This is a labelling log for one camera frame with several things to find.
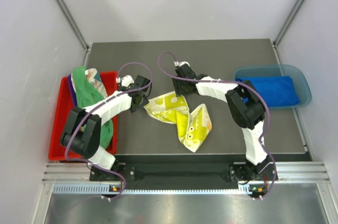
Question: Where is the yellow patterned towel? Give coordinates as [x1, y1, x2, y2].
[144, 91, 212, 153]

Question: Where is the blue towel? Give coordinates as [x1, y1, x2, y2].
[236, 76, 300, 107]

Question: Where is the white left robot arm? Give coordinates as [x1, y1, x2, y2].
[60, 75, 152, 180]

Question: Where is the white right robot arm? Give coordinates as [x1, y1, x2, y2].
[172, 62, 269, 182]

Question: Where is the green towel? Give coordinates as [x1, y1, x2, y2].
[72, 66, 114, 149]

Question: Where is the light patterned towel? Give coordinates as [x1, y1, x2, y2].
[85, 68, 108, 98]

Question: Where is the purple towel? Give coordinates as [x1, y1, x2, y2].
[67, 74, 78, 107]

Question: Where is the red plastic bin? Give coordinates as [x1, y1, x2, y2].
[48, 71, 117, 161]

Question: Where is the translucent blue tray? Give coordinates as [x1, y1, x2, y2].
[233, 64, 312, 109]

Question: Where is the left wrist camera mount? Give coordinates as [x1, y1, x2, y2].
[116, 75, 134, 88]

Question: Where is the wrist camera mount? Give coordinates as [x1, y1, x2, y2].
[174, 61, 190, 68]
[116, 75, 134, 88]

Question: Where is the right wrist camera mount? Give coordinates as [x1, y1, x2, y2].
[174, 61, 190, 68]

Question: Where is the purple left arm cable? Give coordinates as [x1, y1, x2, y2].
[64, 62, 153, 201]

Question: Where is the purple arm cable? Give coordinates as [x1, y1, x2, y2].
[64, 62, 153, 201]
[157, 51, 277, 200]

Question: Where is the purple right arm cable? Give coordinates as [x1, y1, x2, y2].
[157, 51, 277, 200]

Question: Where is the white slotted cable duct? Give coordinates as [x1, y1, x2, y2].
[52, 183, 257, 195]

